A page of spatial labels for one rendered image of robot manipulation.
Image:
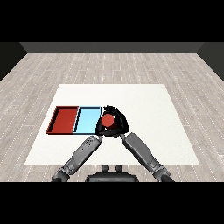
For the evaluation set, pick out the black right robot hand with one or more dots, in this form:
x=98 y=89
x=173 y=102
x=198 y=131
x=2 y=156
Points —
x=120 y=120

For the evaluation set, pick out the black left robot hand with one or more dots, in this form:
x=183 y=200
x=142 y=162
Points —
x=99 y=128

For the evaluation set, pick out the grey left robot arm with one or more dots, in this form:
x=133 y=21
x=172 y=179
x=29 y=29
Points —
x=82 y=151

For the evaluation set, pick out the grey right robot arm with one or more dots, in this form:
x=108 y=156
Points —
x=142 y=152

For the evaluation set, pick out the red can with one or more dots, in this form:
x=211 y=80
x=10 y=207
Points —
x=107 y=120

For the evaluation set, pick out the light blue open box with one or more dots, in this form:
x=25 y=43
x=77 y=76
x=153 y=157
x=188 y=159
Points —
x=87 y=120

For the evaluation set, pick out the red open box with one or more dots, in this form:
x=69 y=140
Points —
x=63 y=120

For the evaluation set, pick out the dark grey robot body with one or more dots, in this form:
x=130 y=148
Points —
x=111 y=176

